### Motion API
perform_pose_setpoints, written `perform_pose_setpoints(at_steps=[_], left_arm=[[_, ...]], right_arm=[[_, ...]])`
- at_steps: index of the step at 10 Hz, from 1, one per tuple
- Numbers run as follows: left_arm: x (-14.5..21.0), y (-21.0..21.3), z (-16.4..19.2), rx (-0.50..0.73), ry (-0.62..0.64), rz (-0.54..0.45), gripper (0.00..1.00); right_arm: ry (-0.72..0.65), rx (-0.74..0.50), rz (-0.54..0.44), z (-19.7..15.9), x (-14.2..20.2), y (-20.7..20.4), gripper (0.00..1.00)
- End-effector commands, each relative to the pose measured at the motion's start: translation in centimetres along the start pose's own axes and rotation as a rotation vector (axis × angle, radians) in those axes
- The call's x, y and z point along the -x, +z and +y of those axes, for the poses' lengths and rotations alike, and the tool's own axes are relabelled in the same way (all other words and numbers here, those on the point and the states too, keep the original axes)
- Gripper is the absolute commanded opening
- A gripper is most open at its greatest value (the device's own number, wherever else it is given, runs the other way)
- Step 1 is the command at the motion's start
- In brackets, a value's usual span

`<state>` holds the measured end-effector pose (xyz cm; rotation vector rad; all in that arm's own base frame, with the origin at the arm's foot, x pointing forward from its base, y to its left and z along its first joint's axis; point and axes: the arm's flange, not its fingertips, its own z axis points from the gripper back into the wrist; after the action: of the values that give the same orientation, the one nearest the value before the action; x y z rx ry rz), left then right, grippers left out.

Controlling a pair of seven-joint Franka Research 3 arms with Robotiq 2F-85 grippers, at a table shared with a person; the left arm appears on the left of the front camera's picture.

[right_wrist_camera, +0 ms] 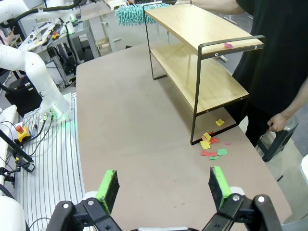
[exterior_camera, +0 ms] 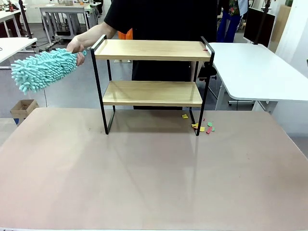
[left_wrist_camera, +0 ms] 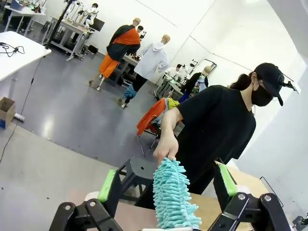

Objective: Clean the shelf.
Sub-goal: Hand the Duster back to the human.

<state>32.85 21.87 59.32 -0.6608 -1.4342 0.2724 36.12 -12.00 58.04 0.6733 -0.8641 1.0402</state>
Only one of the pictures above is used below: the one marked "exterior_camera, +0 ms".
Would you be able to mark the person's right hand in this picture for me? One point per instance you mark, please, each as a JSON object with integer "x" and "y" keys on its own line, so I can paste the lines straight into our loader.
{"x": 73, "y": 45}

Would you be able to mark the turquoise chenille duster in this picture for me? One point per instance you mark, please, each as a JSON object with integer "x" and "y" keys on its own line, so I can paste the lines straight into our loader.
{"x": 41, "y": 69}

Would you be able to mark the person's right forearm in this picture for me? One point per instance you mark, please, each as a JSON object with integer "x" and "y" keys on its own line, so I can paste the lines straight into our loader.
{"x": 96, "y": 33}

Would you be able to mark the black metal wood shelf rack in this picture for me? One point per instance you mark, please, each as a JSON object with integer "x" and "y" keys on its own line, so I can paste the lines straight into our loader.
{"x": 151, "y": 92}

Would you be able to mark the grey background desk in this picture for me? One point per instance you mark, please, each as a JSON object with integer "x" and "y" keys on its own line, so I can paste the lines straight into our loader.
{"x": 67, "y": 14}

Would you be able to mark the orange chair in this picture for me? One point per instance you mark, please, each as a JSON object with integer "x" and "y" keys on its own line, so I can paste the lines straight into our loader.
{"x": 126, "y": 34}

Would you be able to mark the black pole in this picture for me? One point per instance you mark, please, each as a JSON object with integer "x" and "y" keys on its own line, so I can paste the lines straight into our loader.
{"x": 25, "y": 19}

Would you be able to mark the white side table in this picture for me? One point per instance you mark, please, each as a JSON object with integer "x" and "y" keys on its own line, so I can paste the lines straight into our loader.
{"x": 14, "y": 48}

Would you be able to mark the cardboard box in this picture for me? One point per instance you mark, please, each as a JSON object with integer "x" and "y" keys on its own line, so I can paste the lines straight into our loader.
{"x": 24, "y": 109}

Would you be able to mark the person in black shirt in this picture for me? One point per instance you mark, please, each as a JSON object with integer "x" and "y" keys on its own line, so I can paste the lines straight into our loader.
{"x": 163, "y": 19}

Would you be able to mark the yellow paper scrap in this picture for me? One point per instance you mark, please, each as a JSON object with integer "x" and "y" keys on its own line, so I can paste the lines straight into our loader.
{"x": 202, "y": 129}
{"x": 184, "y": 116}

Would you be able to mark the black office chair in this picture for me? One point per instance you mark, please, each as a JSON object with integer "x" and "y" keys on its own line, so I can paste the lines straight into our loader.
{"x": 208, "y": 71}

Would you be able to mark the background person blue trousers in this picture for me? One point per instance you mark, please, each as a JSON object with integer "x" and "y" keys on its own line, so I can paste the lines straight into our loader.
{"x": 228, "y": 24}

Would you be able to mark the large white table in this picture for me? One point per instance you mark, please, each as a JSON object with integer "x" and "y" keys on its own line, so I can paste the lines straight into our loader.
{"x": 255, "y": 69}

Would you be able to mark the black monitor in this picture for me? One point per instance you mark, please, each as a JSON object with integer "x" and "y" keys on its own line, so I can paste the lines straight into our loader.
{"x": 258, "y": 25}

